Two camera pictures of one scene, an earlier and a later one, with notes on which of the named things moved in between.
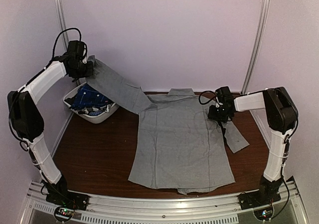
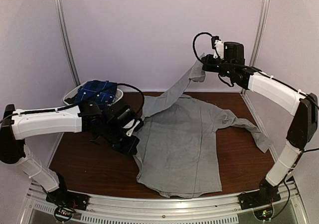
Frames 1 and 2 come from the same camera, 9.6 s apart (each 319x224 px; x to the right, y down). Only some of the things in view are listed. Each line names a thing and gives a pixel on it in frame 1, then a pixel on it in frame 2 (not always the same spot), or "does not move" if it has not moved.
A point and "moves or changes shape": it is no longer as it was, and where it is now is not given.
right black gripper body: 220,114 -> 225,66
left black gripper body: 82,71 -> 111,136
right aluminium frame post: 264,13 does not move
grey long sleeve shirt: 177,145 moves or changes shape
